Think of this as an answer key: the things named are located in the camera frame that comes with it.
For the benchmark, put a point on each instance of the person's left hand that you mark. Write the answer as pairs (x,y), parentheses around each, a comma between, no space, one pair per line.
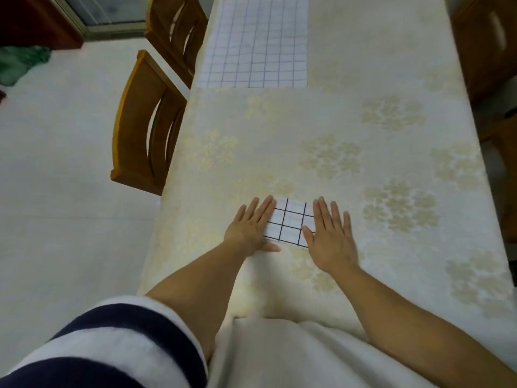
(248,234)

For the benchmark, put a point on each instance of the person's right hand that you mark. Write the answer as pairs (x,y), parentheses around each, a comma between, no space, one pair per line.
(331,250)

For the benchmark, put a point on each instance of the checked cloth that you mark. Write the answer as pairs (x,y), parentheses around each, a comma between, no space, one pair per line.
(254,40)

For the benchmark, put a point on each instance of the person's left forearm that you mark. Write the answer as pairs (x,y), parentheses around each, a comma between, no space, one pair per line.
(202,286)

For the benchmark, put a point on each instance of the person's right forearm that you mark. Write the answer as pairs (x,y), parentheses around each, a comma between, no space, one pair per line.
(404,323)

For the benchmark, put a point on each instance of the wooden dining chair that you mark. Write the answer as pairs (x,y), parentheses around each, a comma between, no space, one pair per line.
(129,145)
(476,56)
(509,177)
(159,16)

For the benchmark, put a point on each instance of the table with cream floral tablecloth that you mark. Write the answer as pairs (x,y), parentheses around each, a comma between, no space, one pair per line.
(363,56)

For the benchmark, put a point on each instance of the glass sliding door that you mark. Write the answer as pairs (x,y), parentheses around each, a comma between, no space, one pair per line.
(105,12)

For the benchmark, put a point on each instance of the dark red wooden cabinet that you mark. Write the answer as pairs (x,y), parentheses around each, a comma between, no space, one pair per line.
(2,96)
(32,24)

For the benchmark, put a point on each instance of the green cloth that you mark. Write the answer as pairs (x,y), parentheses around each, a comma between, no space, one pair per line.
(18,64)

